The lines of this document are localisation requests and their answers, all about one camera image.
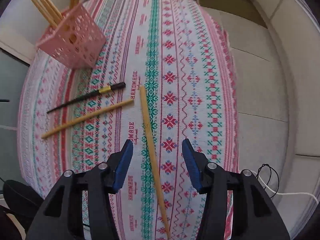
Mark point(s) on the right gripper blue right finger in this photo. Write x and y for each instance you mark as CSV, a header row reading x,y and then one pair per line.
x,y
190,160

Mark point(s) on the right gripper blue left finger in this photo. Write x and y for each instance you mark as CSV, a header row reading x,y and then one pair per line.
x,y
120,165

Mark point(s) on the black chopstick gold band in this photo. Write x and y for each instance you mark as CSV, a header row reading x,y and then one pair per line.
x,y
91,94

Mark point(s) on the patterned tablecloth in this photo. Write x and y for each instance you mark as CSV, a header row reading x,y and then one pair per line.
x,y
181,56

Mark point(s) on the pink perforated utensil holder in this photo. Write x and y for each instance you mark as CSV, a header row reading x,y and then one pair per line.
x,y
76,42

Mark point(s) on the olive floor mat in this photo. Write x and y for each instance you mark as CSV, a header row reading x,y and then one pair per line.
x,y
241,8

